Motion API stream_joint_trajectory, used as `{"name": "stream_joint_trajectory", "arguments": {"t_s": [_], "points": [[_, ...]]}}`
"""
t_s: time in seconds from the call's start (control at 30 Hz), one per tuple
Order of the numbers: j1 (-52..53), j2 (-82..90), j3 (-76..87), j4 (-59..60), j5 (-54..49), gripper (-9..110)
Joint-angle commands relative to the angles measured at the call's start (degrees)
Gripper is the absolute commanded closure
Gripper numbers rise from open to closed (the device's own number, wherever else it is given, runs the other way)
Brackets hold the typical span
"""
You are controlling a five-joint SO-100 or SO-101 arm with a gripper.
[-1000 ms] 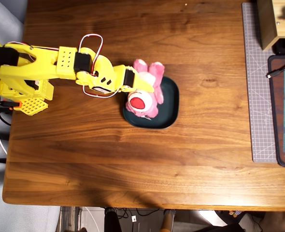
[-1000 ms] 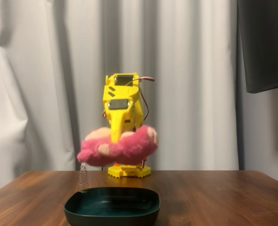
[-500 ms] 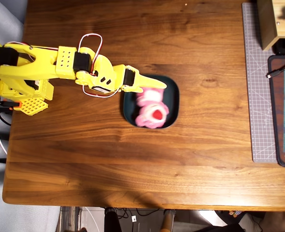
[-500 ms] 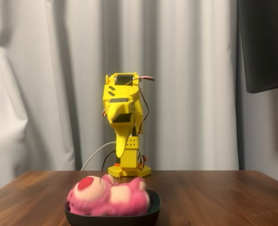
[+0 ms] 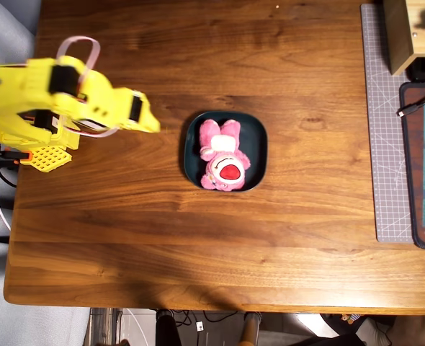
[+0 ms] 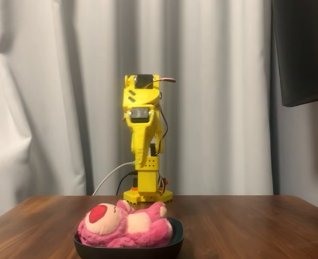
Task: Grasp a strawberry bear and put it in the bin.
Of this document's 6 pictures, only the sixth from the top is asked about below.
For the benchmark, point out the yellow gripper black servo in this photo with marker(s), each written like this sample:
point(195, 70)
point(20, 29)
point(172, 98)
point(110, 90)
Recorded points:
point(139, 130)

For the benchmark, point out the pink strawberry bear plush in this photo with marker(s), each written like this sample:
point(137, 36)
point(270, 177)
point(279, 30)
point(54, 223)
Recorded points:
point(121, 229)

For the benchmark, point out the yellow robot arm with base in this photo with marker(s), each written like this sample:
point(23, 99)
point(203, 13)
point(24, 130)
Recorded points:
point(145, 175)

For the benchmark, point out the dark green square bin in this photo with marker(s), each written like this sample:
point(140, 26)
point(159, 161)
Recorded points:
point(126, 253)

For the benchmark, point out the black orange table clamp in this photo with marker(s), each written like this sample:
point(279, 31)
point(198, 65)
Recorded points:
point(134, 182)

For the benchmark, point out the white curtain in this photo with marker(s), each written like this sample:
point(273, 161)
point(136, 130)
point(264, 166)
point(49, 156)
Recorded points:
point(67, 81)

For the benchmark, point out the black monitor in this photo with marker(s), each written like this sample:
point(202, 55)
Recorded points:
point(301, 54)

